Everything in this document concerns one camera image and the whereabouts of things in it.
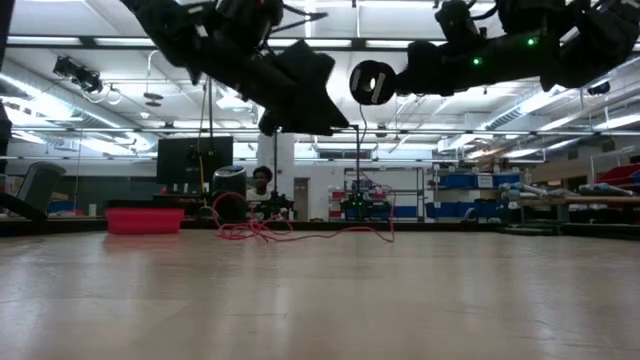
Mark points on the blue storage bin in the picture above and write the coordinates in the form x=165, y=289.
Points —
x=506, y=179
x=457, y=180
x=465, y=209

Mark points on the wooden workbench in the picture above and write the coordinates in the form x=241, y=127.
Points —
x=575, y=201

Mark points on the person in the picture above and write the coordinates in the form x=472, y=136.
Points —
x=261, y=187

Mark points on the black monitor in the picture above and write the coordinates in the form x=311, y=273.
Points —
x=195, y=160

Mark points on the grey office chair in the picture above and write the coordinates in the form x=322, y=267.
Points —
x=42, y=185

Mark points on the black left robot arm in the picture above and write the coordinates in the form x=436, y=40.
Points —
x=175, y=30

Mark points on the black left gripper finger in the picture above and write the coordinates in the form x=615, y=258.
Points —
x=305, y=62
x=305, y=112

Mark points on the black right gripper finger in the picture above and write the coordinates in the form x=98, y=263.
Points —
x=422, y=70

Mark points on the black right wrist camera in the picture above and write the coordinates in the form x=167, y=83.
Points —
x=457, y=22

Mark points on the red plastic bin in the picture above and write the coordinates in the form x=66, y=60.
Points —
x=145, y=221

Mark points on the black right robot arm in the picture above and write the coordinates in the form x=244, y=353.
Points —
x=550, y=50

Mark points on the background robot station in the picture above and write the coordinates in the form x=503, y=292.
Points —
x=362, y=205

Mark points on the black ceiling-mounted device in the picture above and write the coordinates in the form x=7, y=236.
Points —
x=77, y=75

